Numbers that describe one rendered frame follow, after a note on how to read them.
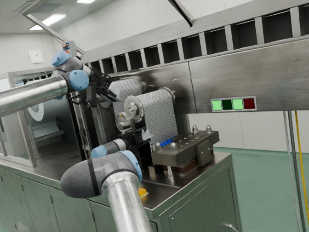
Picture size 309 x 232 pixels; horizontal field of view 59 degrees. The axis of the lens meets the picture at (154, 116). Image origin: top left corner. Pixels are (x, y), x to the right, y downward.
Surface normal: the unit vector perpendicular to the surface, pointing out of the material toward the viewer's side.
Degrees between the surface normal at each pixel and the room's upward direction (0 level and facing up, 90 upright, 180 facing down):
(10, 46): 90
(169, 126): 90
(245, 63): 90
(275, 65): 90
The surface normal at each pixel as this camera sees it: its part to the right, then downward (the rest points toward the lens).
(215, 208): 0.72, -0.01
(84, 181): -0.04, -0.11
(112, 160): -0.12, -0.83
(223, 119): -0.67, 0.25
